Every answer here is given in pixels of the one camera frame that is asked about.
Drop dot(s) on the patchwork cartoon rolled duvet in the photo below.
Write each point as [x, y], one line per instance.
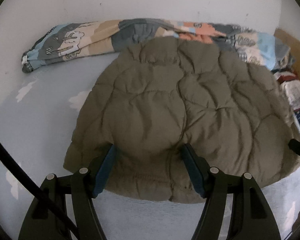
[69, 41]

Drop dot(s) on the wooden headboard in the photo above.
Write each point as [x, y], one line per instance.
[294, 45]

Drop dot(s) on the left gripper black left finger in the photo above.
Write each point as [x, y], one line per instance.
[66, 206]

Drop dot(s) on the olive green puffer jacket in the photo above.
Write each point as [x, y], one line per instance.
[167, 92]

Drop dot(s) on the light blue cloud bedsheet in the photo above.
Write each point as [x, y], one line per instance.
[36, 127]

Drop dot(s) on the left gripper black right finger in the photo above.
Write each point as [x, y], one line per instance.
[251, 215]

